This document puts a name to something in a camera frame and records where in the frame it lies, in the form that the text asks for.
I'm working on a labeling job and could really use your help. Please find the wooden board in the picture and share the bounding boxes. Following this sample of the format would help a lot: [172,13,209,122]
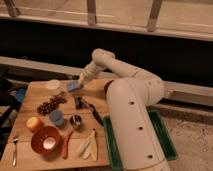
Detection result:
[0,81,109,171]

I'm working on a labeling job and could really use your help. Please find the bunch of dark grapes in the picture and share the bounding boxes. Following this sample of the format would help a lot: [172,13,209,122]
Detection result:
[37,96,67,115]

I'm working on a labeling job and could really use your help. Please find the blue sponge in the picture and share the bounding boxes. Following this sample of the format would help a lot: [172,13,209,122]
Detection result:
[67,80,83,92]

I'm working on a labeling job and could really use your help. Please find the small metal cup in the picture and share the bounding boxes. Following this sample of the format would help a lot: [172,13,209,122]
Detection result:
[69,115,82,130]

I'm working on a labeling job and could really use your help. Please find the peeled banana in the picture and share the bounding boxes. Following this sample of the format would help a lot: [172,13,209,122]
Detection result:
[77,129,98,161]

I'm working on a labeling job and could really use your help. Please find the dark red bowl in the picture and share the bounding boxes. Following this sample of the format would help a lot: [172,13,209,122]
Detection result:
[104,81,112,94]

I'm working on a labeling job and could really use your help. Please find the green plastic tray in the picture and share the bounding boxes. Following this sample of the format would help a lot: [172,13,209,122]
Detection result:
[103,110,178,171]

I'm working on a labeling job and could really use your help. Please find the blue plastic cup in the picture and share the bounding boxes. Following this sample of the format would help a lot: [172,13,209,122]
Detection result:
[49,109,64,126]

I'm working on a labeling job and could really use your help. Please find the orange bowl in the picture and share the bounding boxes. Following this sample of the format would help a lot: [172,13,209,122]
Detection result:
[31,126,61,155]

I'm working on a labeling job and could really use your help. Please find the black handled tool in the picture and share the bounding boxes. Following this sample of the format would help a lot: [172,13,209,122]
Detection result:
[74,96,103,125]

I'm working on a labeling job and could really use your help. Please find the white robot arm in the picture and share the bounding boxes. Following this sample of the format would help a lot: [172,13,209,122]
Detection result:
[79,49,170,171]

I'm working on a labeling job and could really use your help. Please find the metal fork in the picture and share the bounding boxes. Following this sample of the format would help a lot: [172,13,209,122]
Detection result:
[12,137,18,167]

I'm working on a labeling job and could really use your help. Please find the orange carrot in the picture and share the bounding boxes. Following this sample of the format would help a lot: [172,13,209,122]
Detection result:
[61,131,73,159]

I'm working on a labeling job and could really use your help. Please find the orange fruit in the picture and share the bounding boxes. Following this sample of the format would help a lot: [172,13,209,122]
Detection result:
[26,117,43,132]

